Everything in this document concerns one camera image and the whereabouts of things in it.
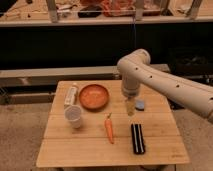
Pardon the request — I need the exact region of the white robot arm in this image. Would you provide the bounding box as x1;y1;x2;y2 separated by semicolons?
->
117;49;213;124

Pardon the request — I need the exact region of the white labelled bottle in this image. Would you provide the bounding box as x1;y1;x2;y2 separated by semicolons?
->
64;83;78;107

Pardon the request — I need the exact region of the blue sponge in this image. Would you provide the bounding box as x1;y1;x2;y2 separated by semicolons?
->
135;100;145;111

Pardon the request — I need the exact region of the black striped case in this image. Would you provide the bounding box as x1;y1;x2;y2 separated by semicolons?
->
131;124;145;155

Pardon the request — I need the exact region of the wooden folding table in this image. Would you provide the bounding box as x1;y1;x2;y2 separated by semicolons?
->
36;80;189;168

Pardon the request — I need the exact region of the clear plastic cup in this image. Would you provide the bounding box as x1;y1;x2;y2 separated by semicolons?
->
64;105;82;128

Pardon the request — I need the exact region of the orange plate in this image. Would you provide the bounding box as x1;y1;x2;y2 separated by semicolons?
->
79;84;109;110

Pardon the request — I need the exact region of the orange carrot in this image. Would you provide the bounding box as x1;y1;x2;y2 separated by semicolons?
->
104;113;114;144

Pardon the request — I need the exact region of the hanging thin cable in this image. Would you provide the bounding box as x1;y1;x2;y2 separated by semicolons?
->
132;13;138;51

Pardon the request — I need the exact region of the long wooden bench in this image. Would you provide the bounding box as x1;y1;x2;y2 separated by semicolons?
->
0;63;170;88

